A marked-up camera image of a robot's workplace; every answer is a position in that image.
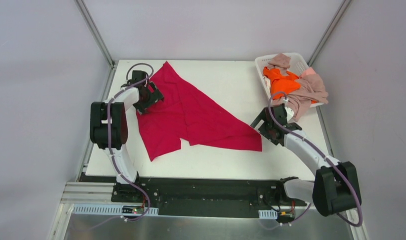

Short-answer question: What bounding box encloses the red t shirt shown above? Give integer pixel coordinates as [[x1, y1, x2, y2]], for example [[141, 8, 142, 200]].
[[136, 62, 262, 161]]

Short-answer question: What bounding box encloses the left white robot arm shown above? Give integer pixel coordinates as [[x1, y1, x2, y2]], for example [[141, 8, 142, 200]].
[[90, 70, 164, 184]]

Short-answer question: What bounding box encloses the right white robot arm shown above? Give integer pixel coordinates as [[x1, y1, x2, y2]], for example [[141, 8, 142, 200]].
[[251, 104, 361, 217]]

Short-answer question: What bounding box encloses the orange t shirt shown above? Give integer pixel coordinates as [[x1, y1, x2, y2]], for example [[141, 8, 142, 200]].
[[262, 66, 301, 98]]

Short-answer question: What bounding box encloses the beige pink t shirt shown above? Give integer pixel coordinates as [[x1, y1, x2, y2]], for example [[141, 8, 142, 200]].
[[268, 53, 329, 121]]

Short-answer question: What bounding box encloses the white plastic laundry basket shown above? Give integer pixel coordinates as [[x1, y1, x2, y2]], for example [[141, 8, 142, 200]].
[[254, 52, 309, 99]]

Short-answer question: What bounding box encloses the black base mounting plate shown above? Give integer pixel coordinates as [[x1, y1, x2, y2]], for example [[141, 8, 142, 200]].
[[111, 177, 306, 218]]

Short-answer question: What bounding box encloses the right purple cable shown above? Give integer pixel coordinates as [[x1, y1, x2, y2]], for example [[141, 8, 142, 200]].
[[268, 91, 363, 228]]

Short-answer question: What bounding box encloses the purple cable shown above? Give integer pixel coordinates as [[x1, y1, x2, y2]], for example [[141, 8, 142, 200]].
[[268, 91, 363, 228], [106, 62, 154, 223]]

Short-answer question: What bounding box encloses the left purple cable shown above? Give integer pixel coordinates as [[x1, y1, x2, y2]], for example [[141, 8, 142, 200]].
[[106, 62, 154, 223]]

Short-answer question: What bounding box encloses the aluminium frame rail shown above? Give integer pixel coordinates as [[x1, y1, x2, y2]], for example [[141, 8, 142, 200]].
[[60, 181, 360, 210]]

